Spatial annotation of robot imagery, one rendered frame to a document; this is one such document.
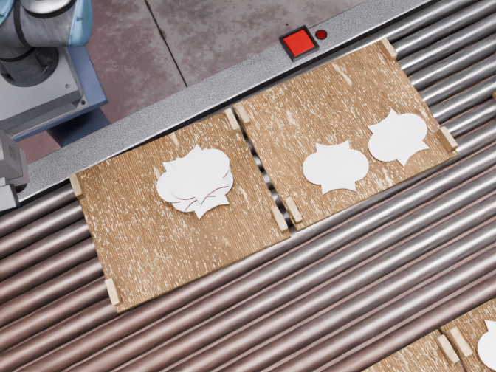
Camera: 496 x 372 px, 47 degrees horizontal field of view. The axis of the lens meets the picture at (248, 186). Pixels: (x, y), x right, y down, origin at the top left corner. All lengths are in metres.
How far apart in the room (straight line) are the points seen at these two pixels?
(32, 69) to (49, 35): 0.16
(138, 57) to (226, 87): 1.26
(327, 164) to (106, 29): 1.70
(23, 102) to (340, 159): 0.78
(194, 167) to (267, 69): 0.34
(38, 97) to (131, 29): 1.32
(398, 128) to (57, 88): 0.83
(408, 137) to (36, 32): 0.86
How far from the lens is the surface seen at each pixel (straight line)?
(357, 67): 1.43
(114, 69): 2.65
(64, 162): 1.44
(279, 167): 1.30
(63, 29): 1.32
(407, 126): 1.36
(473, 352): 1.26
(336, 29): 1.52
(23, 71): 1.48
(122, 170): 1.36
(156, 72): 2.59
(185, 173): 1.27
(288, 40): 1.48
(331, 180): 1.29
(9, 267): 1.40
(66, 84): 1.48
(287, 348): 1.23
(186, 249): 1.26
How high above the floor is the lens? 2.14
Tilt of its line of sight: 69 degrees down
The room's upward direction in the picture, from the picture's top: 11 degrees counter-clockwise
